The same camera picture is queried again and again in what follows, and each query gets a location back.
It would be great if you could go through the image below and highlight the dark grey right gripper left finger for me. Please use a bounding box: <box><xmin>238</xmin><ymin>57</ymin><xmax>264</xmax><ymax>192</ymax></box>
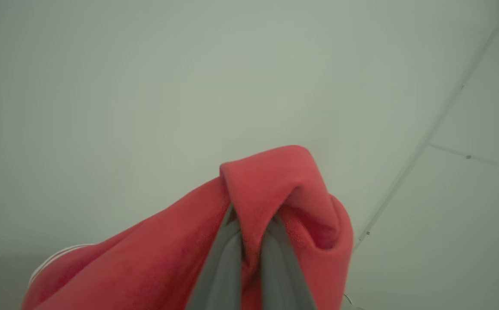
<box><xmin>185</xmin><ymin>205</ymin><xmax>244</xmax><ymax>310</ymax></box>

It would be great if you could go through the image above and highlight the red garment with white trim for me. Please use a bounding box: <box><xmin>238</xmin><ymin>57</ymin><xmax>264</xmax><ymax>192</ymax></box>
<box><xmin>20</xmin><ymin>145</ymin><xmax>354</xmax><ymax>310</ymax></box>

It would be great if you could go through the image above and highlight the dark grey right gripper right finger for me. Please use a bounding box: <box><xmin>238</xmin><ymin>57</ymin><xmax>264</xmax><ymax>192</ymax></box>
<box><xmin>260</xmin><ymin>213</ymin><xmax>319</xmax><ymax>310</ymax></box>

